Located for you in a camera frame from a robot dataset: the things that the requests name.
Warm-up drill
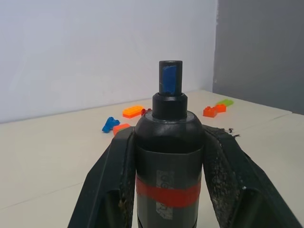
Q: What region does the lime green toy brick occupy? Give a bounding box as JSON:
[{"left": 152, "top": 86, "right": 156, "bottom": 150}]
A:
[{"left": 215, "top": 99, "right": 235, "bottom": 107}]

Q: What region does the orange toy brick block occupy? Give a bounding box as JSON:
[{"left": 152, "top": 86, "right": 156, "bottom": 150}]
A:
[{"left": 203, "top": 106, "right": 218, "bottom": 118}]

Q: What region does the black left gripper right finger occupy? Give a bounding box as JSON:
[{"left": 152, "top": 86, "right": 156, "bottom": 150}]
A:
[{"left": 200, "top": 126, "right": 304, "bottom": 228}]

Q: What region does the blue toy brick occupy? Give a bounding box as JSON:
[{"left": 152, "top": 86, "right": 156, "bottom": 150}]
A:
[{"left": 102, "top": 116, "right": 121, "bottom": 133}]

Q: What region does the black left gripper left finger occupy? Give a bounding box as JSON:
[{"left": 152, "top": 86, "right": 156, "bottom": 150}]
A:
[{"left": 67, "top": 126, "right": 138, "bottom": 228}]

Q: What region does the flat orange toy brick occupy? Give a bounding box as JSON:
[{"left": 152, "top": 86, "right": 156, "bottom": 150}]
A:
[{"left": 122, "top": 104, "right": 145, "bottom": 118}]

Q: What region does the small orange toy brick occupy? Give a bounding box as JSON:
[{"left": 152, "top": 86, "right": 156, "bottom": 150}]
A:
[{"left": 112, "top": 123, "right": 131, "bottom": 136}]

